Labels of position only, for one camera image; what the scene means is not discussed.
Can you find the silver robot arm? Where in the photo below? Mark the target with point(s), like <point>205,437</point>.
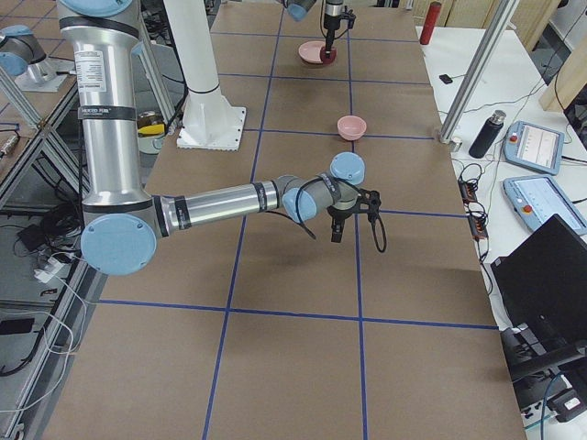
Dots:
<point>122,221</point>
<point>331,14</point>

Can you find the red bottle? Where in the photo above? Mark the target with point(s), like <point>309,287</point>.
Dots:
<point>430,21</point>

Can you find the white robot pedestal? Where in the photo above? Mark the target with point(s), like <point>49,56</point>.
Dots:
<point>209,120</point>

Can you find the black bottle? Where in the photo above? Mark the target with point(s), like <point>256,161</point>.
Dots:
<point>487,135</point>

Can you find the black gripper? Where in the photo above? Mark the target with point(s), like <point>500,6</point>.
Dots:
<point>340,212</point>
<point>331,21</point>

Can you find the pink plate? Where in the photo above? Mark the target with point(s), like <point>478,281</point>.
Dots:
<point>310,51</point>

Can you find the red apple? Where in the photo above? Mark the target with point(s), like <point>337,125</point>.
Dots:
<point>331,54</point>

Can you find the small black box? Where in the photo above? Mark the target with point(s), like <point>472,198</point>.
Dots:
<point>445,79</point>

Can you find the aluminium frame post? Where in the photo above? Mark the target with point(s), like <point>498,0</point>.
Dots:
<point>488,44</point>

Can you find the teach pendant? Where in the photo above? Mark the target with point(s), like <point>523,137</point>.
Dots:
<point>534,147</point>
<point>536,198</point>

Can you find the near teach pendant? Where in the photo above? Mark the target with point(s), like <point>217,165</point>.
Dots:
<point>536,198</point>

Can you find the black laptop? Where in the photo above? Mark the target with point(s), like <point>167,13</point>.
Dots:
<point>544,280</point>

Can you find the far teach pendant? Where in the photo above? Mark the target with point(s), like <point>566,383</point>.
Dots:
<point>534,147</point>

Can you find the brown paper table mat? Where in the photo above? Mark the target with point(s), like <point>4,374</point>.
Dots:
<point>256,328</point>

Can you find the pink bowl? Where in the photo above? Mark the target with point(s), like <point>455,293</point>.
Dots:
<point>351,127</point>

